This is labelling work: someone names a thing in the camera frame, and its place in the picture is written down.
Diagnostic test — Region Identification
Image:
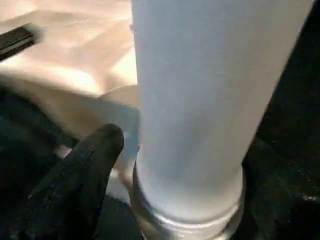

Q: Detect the white plastic table leg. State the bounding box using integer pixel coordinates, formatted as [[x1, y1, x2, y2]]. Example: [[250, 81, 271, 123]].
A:
[[130, 0, 316, 225]]

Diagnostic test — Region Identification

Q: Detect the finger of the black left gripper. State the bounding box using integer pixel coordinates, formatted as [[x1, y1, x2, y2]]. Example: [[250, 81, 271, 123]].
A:
[[0, 21, 45, 61]]

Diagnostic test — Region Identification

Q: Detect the white plastic table top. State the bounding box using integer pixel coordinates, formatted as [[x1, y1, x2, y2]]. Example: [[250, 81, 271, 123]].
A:
[[0, 0, 247, 240]]

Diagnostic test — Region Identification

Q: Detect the black work mat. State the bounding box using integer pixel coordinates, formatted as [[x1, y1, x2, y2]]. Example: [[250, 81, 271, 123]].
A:
[[0, 0, 320, 240]]

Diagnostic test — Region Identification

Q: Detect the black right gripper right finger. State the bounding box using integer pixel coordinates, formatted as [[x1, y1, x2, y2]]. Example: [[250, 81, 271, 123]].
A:
[[241, 138, 320, 240]]

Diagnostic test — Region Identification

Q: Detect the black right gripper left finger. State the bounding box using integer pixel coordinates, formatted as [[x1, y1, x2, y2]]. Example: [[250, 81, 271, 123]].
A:
[[18, 123, 125, 240]]

